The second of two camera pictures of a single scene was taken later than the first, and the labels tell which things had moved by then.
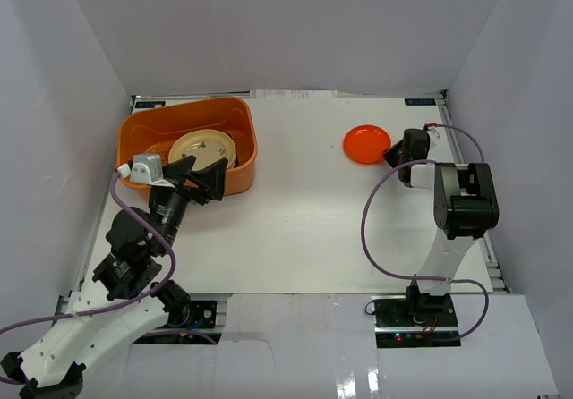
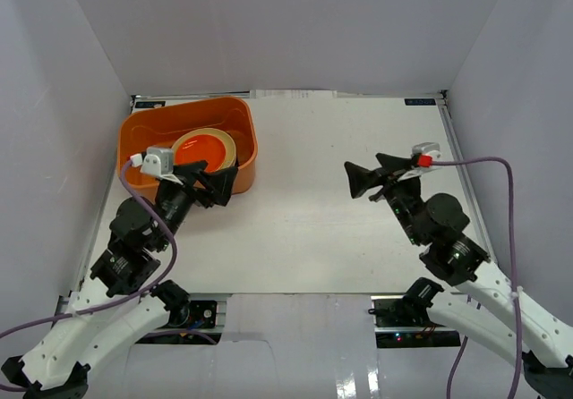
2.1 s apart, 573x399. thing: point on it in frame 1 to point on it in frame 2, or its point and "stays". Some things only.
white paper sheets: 292,94 stays
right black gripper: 389,155 to 360,180
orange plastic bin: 152,131 stays
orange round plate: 366,143 to 200,148
